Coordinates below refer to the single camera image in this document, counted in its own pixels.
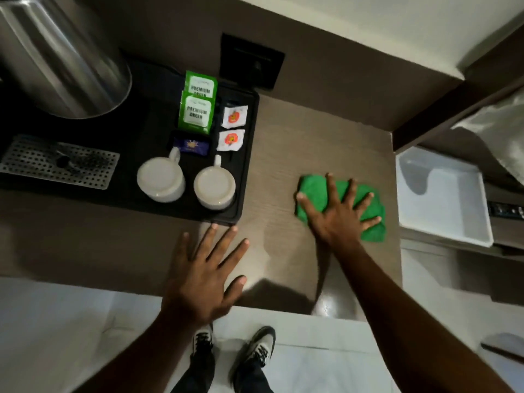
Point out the person's right forearm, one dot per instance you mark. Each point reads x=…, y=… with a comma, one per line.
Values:
x=409, y=323

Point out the stainless steel kettle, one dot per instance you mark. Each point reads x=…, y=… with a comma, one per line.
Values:
x=57, y=49

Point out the person's right trouser leg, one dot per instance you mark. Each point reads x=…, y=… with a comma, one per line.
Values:
x=251, y=380

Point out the person's right shoe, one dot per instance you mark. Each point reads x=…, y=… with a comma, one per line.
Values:
x=258, y=347

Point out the black wall socket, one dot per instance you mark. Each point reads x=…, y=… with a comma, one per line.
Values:
x=249, y=63

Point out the person's left hand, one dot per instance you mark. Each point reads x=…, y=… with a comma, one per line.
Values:
x=192, y=282

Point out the green microfibre cloth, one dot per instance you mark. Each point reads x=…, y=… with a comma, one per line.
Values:
x=314, y=187

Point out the white ceramic cup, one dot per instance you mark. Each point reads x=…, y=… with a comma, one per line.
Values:
x=214, y=186
x=160, y=178

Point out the person's right little finger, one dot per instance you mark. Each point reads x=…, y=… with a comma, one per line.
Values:
x=370, y=224

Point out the brown wooden shelf unit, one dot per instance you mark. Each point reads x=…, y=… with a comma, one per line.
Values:
x=434, y=122

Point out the person's right hand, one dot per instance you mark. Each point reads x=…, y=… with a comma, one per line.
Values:
x=335, y=225

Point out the white sachet with red print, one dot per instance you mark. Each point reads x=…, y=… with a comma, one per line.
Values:
x=234, y=116
x=230, y=140

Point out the person's shoe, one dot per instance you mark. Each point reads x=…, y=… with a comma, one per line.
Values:
x=203, y=341
x=258, y=347

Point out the white folded cloth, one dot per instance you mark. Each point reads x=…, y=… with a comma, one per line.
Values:
x=495, y=126

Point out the black remote control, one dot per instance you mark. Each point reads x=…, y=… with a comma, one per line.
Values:
x=505, y=210

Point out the green tea packet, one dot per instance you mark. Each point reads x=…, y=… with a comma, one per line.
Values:
x=200, y=82
x=196, y=114

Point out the person's left little finger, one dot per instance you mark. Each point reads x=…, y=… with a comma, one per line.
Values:
x=183, y=249

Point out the person's left trouser leg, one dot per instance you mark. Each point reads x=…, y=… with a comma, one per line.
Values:
x=196, y=376

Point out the person's trouser leg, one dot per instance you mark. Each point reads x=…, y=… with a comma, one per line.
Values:
x=251, y=380
x=196, y=376

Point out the perforated metal drip grid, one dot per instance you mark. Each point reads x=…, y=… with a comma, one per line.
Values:
x=28, y=163

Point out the white plastic tray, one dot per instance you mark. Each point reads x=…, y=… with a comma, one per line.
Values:
x=450, y=200

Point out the black serving tray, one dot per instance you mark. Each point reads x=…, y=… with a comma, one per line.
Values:
x=245, y=167

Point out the person's right middle finger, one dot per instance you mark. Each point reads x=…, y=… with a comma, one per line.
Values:
x=350, y=196

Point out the person's left thumb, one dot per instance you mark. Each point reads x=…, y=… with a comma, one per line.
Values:
x=235, y=288

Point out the person's left middle finger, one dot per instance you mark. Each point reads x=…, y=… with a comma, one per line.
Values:
x=220, y=247

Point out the person's right thumb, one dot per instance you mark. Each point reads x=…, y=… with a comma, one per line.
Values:
x=307, y=206

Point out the person's left shoe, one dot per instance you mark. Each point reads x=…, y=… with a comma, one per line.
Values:
x=203, y=341

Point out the person's left forearm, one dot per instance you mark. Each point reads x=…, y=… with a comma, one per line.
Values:
x=155, y=356

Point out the dark blue sachet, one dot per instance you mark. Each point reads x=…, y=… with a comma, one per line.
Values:
x=190, y=146

